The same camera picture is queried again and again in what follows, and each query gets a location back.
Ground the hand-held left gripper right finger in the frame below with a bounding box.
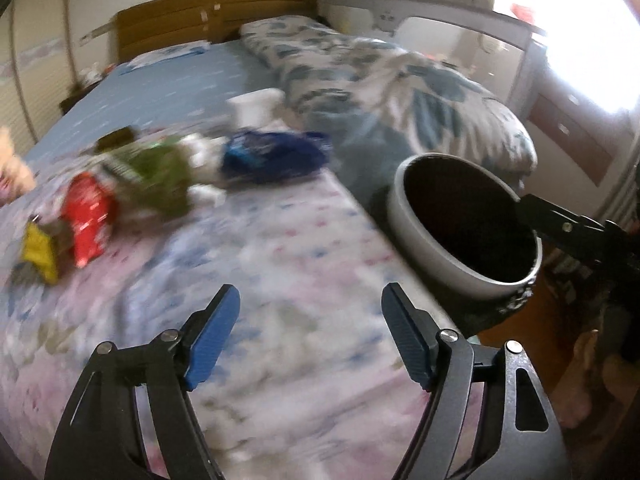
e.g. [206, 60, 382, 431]
[381, 282, 571, 480]

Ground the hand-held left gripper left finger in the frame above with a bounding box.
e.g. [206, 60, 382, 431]
[44, 284, 242, 480]

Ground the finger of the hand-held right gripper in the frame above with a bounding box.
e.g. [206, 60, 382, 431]
[515, 192, 608, 266]

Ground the black bin liner bag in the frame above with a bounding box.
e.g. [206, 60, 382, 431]
[400, 156, 540, 333]

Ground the white round waste bin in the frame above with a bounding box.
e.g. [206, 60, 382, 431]
[387, 152, 544, 301]

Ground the person's right hand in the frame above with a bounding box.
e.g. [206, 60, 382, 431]
[555, 330, 640, 428]

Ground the white brown drawer cabinet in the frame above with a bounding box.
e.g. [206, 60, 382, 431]
[525, 40, 640, 221]

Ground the floral pink blanket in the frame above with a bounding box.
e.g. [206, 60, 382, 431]
[0, 130, 481, 480]

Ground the red snack packet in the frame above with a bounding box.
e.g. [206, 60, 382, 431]
[61, 172, 117, 267]

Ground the green snack bag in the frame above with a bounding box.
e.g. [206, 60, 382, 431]
[100, 140, 193, 217]

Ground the crumpled white tissue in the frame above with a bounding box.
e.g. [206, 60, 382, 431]
[187, 134, 228, 206]

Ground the yellow snack packet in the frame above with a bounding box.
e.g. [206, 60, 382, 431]
[19, 221, 63, 283]

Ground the blue snack bag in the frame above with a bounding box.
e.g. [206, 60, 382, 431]
[221, 130, 334, 187]

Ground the blue leaf-print duvet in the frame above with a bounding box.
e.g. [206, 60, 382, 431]
[239, 15, 538, 211]

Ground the small dark wrapper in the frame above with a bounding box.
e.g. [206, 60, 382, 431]
[94, 127, 138, 152]

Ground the white crib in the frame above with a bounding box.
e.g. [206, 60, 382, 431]
[320, 0, 533, 106]

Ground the white paper cup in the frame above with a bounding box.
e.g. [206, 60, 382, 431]
[227, 88, 283, 128]

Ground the light blue bed sheet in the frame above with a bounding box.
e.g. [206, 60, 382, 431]
[25, 40, 283, 161]

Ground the beige teddy bear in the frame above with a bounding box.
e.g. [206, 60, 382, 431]
[0, 127, 37, 206]

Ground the dark wooden nightstand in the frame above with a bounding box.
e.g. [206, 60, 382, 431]
[59, 82, 103, 116]

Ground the white pillow blue trim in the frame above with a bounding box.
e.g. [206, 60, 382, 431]
[127, 40, 211, 72]

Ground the wooden bed headboard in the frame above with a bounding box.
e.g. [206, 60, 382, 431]
[116, 0, 320, 63]

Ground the sliding wardrobe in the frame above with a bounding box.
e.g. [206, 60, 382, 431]
[0, 0, 121, 161]

